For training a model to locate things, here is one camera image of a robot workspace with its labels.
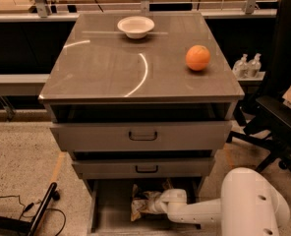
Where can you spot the middle grey drawer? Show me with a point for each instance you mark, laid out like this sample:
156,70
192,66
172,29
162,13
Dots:
143,168

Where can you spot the upper grey drawer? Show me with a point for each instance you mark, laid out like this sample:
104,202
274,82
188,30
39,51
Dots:
141,136

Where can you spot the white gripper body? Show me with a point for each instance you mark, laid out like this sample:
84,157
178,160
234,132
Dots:
157,205

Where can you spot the clear pump bottle left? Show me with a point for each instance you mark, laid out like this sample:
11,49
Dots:
240,67

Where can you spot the orange fruit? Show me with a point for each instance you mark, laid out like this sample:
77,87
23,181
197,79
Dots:
197,57

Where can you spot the brown chip bag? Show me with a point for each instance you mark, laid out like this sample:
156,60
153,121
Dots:
139,194

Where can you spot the open bottom drawer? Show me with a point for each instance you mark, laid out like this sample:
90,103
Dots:
111,208

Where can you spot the black office chair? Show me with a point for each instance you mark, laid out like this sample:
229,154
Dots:
270,127

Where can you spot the grey drawer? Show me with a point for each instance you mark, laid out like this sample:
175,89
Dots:
141,136
143,168

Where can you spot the clear pump bottle right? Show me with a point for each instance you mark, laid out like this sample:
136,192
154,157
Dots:
254,66

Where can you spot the grey drawer cabinet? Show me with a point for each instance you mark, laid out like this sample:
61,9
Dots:
102,76

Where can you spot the black stand leg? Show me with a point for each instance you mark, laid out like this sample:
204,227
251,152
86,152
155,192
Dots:
28,228

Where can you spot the white bowl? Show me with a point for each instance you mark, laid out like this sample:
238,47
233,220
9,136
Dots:
136,27

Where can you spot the clear pump bottle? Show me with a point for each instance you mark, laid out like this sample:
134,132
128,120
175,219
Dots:
240,67
254,66

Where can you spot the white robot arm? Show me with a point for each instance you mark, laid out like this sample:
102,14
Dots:
248,206

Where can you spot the grey low bench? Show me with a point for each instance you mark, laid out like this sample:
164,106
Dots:
24,84

